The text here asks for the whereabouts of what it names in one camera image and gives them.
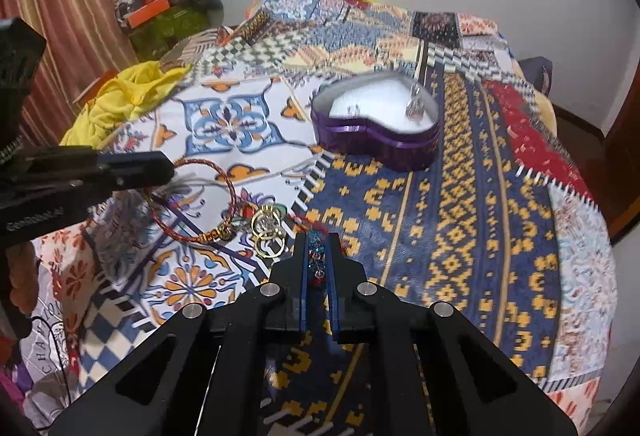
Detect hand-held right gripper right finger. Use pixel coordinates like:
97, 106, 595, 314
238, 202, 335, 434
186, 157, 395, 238
325, 236, 578, 436

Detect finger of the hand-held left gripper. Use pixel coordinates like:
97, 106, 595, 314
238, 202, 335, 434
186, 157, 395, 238
20, 147, 176, 204

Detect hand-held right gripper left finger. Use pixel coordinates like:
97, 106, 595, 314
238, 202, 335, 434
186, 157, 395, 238
47, 232, 308, 436

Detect blue red beaded bracelet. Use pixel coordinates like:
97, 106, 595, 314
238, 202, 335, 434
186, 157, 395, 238
292, 215, 346, 289

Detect gold hoop earring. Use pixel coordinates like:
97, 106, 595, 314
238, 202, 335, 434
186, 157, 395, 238
252, 235, 287, 259
251, 205, 286, 237

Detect red twisted bangle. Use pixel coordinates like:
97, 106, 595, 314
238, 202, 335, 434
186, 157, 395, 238
142, 159, 237, 244

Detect purple heart-shaped jewelry box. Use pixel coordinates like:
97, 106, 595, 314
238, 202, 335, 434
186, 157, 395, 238
310, 70, 442, 171

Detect yellow cloth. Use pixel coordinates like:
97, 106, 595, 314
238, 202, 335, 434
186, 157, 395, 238
59, 62, 193, 149

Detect striped cloth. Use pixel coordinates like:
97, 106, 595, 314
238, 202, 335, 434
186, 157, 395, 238
159, 26, 236, 66

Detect colourful patchwork blanket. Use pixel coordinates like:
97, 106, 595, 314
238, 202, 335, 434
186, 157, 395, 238
30, 0, 617, 436

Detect large orange box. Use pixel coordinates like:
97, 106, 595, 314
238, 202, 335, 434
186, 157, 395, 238
124, 0, 172, 29

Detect silver drop earring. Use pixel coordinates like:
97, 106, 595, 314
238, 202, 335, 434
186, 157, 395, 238
404, 83, 426, 121

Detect white printed cloth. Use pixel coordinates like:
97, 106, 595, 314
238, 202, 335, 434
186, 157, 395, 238
22, 261, 101, 432

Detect dark bag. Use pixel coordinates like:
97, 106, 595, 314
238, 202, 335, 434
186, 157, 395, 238
517, 57, 554, 96

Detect wooden door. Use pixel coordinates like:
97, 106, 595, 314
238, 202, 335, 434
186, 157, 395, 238
601, 60, 640, 245

